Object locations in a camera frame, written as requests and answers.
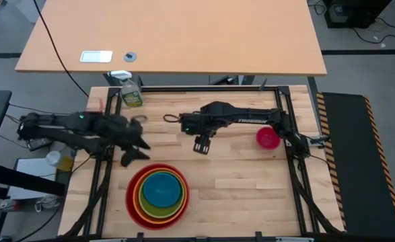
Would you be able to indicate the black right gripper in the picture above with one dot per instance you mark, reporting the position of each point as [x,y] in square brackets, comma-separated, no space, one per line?
[208,134]

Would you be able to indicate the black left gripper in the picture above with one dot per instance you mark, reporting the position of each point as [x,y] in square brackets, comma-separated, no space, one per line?
[124,131]

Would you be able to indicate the orange plastic bowl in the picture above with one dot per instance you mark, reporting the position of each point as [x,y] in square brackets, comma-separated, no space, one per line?
[160,222]

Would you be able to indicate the large red plastic bowl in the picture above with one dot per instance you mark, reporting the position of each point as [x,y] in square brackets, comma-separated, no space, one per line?
[158,227]

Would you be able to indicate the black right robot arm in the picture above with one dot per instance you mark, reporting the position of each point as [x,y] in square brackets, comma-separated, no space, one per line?
[251,117]

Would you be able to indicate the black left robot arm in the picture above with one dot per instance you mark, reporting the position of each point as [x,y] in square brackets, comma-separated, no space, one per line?
[66,126]

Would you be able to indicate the blue plastic bowl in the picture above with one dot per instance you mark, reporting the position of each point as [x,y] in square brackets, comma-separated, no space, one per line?
[161,190]

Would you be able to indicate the green all-purpose cleaner spray bottle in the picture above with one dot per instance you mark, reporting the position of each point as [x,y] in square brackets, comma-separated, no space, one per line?
[131,95]

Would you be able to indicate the small red plastic bowl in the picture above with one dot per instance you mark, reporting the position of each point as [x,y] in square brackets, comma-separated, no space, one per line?
[267,139]

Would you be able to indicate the green plastic bowl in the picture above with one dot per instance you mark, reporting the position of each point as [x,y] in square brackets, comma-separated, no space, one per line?
[161,212]

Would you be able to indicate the yellow plastic bowl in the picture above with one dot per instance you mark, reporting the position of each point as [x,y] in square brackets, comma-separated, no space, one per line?
[161,218]

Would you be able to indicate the clear plastic bottle yellow liquid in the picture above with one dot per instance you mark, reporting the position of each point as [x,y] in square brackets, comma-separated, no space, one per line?
[61,160]

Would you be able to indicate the white rectangular desk plate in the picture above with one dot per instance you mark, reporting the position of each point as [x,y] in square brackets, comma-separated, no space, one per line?
[96,56]

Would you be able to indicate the white flat box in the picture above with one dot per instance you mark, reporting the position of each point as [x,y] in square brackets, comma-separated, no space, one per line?
[29,178]

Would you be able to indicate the light wooden desk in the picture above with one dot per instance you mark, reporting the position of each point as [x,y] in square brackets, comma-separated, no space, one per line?
[190,33]

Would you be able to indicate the black equipment box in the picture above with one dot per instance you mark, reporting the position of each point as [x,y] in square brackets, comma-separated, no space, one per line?
[355,11]

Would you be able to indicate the black aluminium table frame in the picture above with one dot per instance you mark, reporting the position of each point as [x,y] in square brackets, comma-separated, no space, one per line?
[200,88]

